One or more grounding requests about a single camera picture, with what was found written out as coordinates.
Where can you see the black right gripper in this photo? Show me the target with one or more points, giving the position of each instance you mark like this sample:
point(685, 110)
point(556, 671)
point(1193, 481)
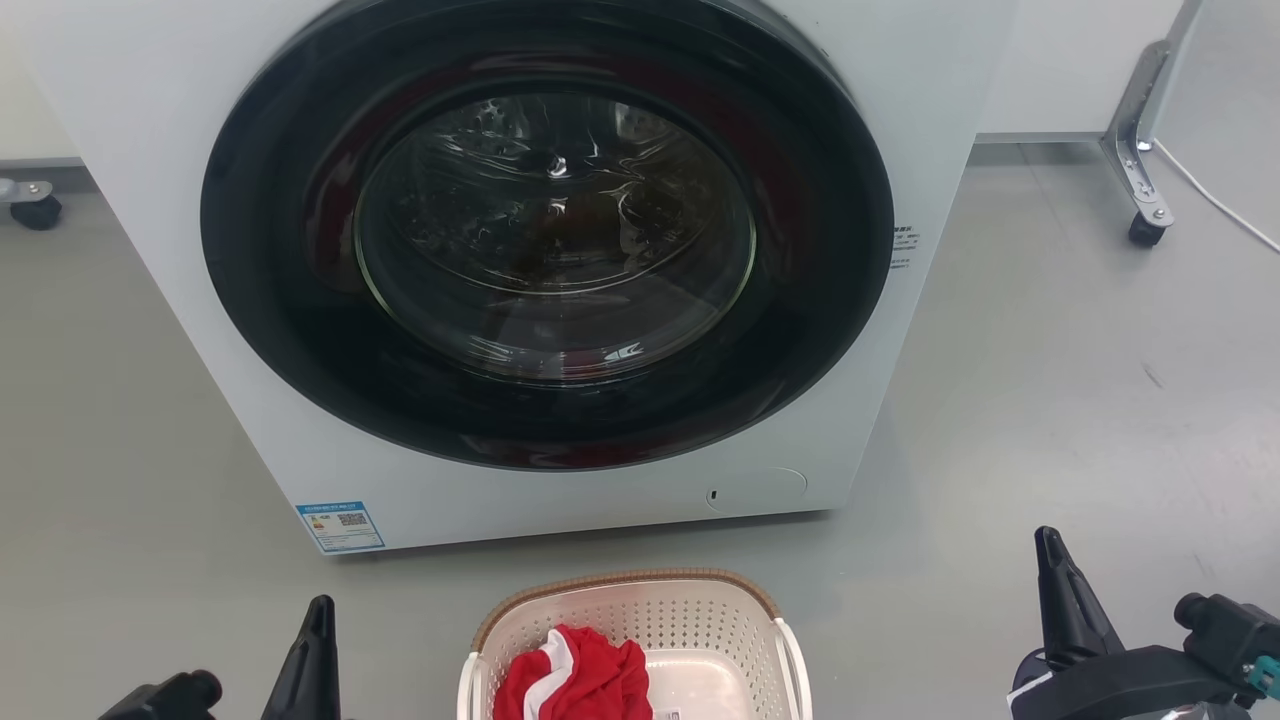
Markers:
point(1110, 690)

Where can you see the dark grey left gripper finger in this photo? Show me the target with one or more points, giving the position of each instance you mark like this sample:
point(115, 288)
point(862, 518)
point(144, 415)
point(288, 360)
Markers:
point(310, 670)

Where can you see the white perforated laundry basket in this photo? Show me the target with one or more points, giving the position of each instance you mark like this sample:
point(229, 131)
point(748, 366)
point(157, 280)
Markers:
point(690, 615)

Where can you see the blue energy label sticker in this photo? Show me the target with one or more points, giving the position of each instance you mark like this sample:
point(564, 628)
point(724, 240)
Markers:
point(340, 527)

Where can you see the red and white garment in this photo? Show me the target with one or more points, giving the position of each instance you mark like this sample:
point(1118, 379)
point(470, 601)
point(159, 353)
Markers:
point(595, 680)

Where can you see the black round washer door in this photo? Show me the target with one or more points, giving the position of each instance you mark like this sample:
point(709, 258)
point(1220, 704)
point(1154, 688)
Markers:
point(280, 330)

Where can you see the black caster wheel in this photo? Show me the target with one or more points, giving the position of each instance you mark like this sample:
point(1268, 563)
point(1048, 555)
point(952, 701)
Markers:
point(1147, 231)
point(37, 213)

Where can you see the small printed text sticker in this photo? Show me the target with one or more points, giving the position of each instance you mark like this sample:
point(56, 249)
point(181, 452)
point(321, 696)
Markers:
point(904, 247)

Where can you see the white front-load washing machine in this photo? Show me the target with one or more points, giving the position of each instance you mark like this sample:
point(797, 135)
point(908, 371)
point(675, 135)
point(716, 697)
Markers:
point(130, 250)

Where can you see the white partition panel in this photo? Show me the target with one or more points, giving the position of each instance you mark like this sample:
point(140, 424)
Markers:
point(1225, 70)

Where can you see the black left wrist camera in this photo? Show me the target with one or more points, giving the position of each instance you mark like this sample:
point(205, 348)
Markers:
point(165, 700)

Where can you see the long metal foot bracket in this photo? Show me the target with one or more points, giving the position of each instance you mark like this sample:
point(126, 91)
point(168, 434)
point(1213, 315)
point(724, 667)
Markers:
point(1135, 145)

